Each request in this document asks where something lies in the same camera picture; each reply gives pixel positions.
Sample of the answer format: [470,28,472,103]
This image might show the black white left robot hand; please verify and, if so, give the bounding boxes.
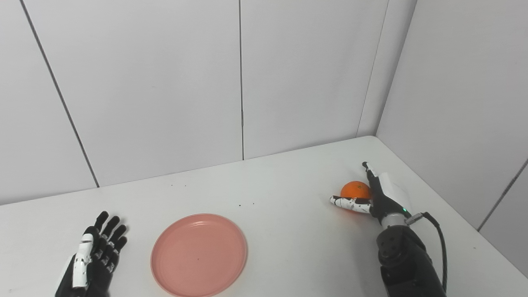
[54,211,128,297]

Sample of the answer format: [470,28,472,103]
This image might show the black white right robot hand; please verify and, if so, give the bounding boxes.
[329,161,412,227]

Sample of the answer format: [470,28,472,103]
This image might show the orange fruit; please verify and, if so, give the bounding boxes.
[340,180,373,200]

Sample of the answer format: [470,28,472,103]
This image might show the pink round plate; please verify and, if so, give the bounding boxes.
[150,213,248,297]

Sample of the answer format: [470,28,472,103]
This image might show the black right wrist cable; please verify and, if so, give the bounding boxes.
[405,211,449,292]

